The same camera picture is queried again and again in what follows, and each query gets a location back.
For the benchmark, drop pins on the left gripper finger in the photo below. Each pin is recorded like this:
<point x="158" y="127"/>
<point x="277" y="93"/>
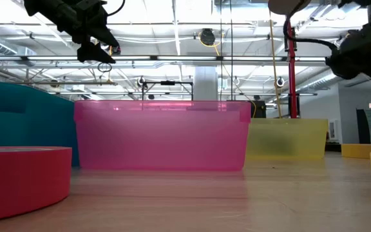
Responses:
<point x="105" y="37"/>
<point x="92" y="55"/>

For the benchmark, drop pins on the yellow tape roll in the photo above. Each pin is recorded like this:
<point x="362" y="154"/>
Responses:
<point x="362" y="151"/>

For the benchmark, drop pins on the red tape roll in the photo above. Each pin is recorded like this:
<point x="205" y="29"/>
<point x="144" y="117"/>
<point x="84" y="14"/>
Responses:
<point x="21" y="180"/>

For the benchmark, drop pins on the small ceiling reel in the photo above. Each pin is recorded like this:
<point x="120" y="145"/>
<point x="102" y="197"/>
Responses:
<point x="236" y="80"/>
<point x="141" y="81"/>
<point x="279" y="82"/>

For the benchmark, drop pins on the black fabric panel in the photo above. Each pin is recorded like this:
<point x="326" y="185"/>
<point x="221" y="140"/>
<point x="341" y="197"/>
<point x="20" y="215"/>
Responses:
<point x="363" y="125"/>

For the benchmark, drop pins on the red desk lamp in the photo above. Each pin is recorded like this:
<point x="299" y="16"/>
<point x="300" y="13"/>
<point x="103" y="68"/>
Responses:
<point x="291" y="80"/>

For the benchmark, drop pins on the long ceiling light bar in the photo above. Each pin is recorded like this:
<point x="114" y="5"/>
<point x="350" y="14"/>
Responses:
<point x="185" y="58"/>

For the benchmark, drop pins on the blue plastic bin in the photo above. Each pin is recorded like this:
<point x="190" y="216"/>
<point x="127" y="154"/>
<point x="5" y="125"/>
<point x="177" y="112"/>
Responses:
<point x="27" y="129"/>

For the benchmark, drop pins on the pink translucent plastic bin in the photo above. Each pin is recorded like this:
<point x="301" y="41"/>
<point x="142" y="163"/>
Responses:
<point x="159" y="138"/>

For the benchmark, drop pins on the white building column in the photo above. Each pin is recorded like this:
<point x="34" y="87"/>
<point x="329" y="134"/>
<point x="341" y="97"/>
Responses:
<point x="205" y="83"/>

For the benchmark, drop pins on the yellow translucent plastic bin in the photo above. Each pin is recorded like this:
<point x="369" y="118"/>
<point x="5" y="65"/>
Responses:
<point x="285" y="138"/>

